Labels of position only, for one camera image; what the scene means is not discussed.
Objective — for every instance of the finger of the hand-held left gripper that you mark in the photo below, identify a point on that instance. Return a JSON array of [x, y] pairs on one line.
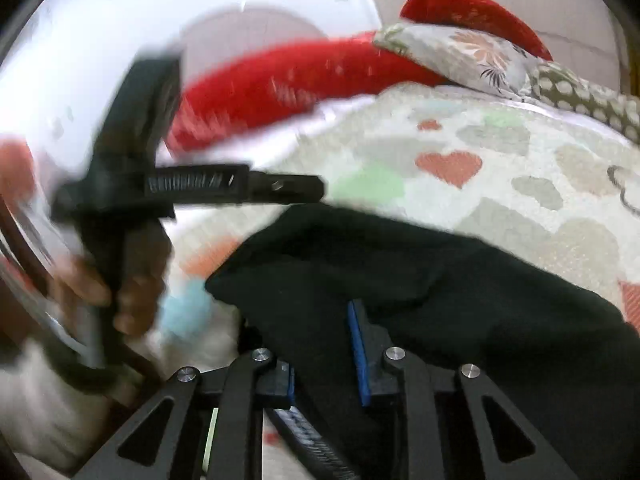
[[260, 186]]

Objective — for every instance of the polka dot olive cloth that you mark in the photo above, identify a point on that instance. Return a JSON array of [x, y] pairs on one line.
[[585, 95]]

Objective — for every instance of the floral grey pillow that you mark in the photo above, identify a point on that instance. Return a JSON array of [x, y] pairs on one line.
[[450, 55]]

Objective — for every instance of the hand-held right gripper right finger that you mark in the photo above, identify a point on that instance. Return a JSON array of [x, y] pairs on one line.
[[361, 355]]

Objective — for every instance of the red cushion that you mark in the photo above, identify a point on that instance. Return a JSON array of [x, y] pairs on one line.
[[475, 15]]

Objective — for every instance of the long red pillow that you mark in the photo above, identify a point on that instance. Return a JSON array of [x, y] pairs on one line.
[[280, 90]]

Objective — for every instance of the heart printed bed sheet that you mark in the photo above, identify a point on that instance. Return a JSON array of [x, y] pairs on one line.
[[500, 200]]

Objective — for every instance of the black pants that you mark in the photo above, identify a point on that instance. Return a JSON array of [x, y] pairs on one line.
[[450, 285]]

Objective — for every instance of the person's left hand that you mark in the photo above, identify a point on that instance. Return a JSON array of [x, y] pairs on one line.
[[141, 292]]

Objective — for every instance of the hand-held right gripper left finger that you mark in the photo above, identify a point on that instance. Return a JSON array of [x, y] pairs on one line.
[[283, 385]]

